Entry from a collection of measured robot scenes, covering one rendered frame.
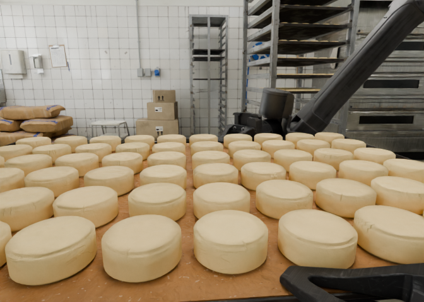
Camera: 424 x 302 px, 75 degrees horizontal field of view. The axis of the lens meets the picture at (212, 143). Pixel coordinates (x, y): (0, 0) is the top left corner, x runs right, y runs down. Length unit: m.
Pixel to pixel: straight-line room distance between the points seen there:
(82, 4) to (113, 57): 0.84
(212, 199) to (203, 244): 0.06
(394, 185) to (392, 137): 3.93
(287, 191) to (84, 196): 0.17
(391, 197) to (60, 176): 0.32
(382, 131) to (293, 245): 3.89
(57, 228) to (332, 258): 0.17
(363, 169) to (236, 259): 0.21
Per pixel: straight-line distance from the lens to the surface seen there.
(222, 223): 0.20
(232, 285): 0.18
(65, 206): 0.25
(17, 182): 0.35
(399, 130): 4.23
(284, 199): 0.24
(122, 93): 4.59
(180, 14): 4.53
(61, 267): 0.19
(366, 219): 0.23
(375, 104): 4.03
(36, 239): 0.21
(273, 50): 1.59
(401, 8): 0.71
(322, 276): 0.18
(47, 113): 4.18
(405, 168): 0.38
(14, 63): 5.11
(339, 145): 0.48
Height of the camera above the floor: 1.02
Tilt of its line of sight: 13 degrees down
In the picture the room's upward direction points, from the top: straight up
